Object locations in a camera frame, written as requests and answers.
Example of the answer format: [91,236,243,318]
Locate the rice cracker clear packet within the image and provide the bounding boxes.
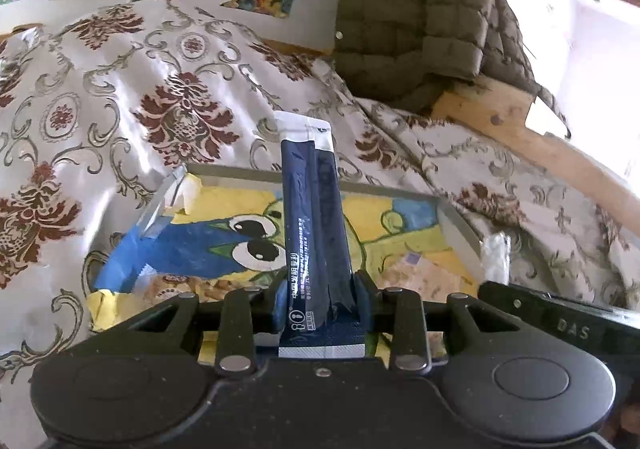
[378,250,477,303]

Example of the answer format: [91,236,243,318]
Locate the floral damask bedspread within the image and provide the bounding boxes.
[0,0,640,385]

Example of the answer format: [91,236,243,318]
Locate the olive quilted puffer jacket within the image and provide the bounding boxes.
[332,0,561,114]

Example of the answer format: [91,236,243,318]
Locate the dark blue snack stick packet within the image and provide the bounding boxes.
[274,111,366,359]

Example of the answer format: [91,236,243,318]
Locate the wooden bed frame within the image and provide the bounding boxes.
[432,76,639,233]

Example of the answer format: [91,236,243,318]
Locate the painted frog tray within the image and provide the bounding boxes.
[87,165,511,332]

